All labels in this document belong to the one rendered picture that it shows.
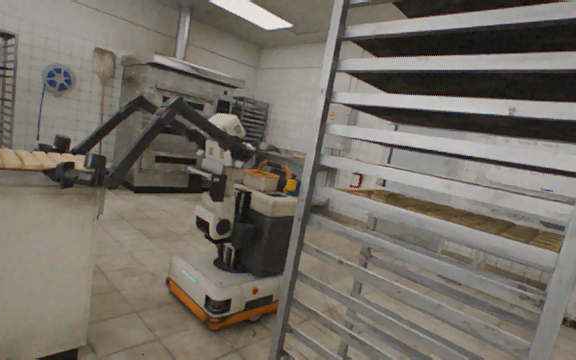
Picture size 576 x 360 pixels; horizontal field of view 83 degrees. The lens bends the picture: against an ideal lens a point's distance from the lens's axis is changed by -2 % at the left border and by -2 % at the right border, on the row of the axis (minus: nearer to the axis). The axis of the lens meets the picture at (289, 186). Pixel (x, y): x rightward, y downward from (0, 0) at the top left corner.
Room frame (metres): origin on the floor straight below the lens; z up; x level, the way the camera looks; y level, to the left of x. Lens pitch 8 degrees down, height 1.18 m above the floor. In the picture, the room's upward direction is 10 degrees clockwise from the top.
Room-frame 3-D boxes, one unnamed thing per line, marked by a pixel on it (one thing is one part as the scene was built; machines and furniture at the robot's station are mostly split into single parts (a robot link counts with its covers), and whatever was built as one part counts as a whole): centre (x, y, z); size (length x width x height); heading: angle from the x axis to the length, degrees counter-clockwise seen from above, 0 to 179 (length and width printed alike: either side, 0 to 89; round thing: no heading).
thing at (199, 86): (5.50, 2.00, 1.00); 1.56 x 1.20 x 2.01; 138
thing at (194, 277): (2.16, 0.28, 0.16); 0.67 x 0.64 x 0.25; 136
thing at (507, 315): (1.08, -0.56, 0.78); 0.64 x 0.03 x 0.03; 48
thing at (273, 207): (2.22, 0.21, 0.59); 0.55 x 0.34 x 0.83; 46
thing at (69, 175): (1.22, 0.82, 0.90); 0.07 x 0.07 x 0.10; 1
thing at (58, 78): (4.69, 3.47, 1.10); 0.41 x 0.17 x 1.10; 138
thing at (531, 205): (0.79, -0.30, 1.14); 0.64 x 0.03 x 0.03; 48
